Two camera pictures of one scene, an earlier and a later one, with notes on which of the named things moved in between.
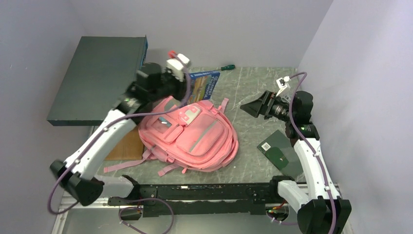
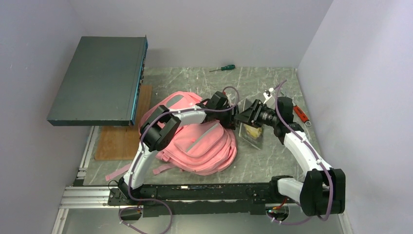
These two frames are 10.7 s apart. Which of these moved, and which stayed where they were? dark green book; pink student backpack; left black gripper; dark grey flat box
Moved: left black gripper; dark green book
Stayed: pink student backpack; dark grey flat box
